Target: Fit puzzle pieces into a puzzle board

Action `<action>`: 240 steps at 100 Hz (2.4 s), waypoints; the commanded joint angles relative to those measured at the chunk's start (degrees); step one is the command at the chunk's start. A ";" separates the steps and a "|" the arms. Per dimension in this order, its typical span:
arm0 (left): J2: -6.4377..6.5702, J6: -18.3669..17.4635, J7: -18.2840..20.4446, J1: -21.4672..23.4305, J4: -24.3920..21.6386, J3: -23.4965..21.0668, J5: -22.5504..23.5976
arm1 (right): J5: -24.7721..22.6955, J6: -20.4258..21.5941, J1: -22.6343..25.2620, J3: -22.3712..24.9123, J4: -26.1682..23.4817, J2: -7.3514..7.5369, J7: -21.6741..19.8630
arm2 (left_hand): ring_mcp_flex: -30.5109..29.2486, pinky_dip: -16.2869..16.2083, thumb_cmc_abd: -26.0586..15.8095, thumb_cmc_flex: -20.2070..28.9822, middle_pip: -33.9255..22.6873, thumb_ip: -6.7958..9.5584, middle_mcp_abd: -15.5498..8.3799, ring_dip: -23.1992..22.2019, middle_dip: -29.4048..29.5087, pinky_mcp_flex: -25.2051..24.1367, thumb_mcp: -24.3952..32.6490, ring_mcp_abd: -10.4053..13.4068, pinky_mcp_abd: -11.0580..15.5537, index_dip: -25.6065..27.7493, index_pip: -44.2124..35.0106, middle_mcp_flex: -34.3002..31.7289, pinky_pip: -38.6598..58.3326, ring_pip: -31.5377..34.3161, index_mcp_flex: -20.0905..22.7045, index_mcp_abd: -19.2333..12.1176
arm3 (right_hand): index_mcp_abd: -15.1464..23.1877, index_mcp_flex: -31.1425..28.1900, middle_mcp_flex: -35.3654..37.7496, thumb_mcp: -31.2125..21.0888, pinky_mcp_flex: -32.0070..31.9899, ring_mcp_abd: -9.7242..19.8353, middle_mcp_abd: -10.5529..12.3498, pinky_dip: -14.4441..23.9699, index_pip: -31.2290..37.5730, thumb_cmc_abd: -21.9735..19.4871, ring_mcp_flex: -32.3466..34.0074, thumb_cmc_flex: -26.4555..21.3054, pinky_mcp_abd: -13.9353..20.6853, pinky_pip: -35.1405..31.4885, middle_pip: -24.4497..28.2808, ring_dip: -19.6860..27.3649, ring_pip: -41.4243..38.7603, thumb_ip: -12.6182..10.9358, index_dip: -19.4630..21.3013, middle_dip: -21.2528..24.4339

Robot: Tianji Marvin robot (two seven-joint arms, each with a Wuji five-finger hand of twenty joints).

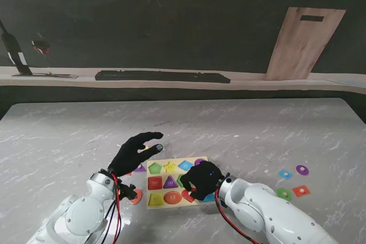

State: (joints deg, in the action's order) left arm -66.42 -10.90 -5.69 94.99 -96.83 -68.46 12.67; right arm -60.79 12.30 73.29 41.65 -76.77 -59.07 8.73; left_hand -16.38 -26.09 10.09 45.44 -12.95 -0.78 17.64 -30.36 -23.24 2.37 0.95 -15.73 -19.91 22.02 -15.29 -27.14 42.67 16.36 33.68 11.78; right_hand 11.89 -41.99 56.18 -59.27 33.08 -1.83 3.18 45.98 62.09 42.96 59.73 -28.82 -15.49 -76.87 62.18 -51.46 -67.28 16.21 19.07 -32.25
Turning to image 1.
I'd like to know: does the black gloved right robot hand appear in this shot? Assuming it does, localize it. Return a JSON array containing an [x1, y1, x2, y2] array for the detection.
[[179, 161, 225, 201]]

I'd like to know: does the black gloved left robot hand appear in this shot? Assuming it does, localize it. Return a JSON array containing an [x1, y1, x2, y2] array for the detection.
[[108, 131, 164, 177]]

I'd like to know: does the red heart puzzle piece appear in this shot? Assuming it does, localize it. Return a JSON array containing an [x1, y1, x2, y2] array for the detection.
[[182, 188, 198, 203]]

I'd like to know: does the wooden shape puzzle board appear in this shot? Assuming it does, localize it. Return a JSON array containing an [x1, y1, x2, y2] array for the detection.
[[146, 155, 218, 210]]

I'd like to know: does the green hexagon puzzle piece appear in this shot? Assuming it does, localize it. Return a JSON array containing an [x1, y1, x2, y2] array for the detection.
[[276, 187, 293, 201]]

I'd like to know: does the orange oval puzzle piece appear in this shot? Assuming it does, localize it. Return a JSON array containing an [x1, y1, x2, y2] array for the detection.
[[129, 189, 143, 205]]

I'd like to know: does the orange rectangle puzzle piece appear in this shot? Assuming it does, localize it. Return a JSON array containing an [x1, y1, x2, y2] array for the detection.
[[292, 185, 311, 198]]

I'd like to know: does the wooden cutting board with slot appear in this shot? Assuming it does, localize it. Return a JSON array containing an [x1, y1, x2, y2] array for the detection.
[[263, 6, 347, 81]]

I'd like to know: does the black keyboard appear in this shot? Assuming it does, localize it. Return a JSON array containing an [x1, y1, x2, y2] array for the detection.
[[94, 70, 231, 84]]

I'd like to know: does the light wooden shelf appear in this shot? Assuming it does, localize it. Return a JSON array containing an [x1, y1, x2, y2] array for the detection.
[[0, 66, 366, 95]]

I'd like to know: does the flat thin tray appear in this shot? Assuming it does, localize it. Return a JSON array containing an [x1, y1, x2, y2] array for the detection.
[[11, 72, 78, 79]]

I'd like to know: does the red and black object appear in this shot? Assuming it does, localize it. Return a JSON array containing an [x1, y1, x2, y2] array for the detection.
[[30, 39, 51, 55]]

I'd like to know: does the black bottle-shaped stand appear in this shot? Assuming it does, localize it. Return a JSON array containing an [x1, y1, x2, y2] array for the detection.
[[0, 20, 33, 76]]

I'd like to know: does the pale blue flat sheet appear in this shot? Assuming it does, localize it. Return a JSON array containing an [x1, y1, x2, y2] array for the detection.
[[325, 79, 366, 87]]

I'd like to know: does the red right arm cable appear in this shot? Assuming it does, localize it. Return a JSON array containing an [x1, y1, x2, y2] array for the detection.
[[214, 188, 262, 244]]

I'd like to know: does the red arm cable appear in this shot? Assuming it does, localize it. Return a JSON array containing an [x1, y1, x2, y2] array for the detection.
[[110, 173, 122, 244], [214, 188, 262, 244]]

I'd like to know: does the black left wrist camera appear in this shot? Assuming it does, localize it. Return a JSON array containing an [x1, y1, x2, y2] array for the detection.
[[117, 183, 137, 201]]

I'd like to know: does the red left arm cable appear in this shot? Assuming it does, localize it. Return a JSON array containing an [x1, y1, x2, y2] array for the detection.
[[110, 173, 122, 244]]

